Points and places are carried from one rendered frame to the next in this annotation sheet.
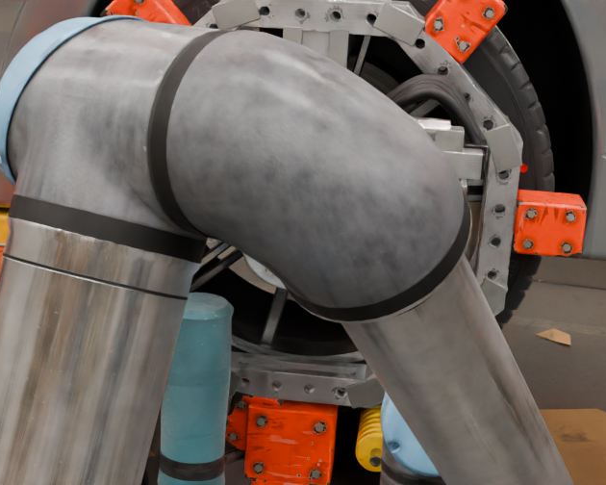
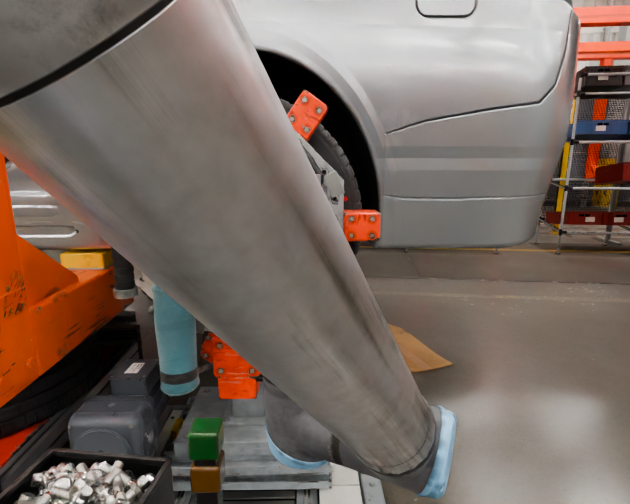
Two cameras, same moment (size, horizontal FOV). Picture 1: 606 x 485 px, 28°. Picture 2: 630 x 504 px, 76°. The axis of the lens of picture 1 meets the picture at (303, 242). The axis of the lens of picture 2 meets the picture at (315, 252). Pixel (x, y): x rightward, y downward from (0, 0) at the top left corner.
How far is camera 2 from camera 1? 0.60 m
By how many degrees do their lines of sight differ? 7
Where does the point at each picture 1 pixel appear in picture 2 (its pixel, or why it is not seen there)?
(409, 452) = not seen: hidden behind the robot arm
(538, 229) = (356, 227)
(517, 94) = (339, 160)
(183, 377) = (165, 326)
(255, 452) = (218, 363)
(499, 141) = (331, 181)
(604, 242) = (388, 239)
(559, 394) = not seen: hidden behind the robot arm
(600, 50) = (377, 143)
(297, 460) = (241, 364)
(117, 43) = not seen: outside the picture
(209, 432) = (184, 355)
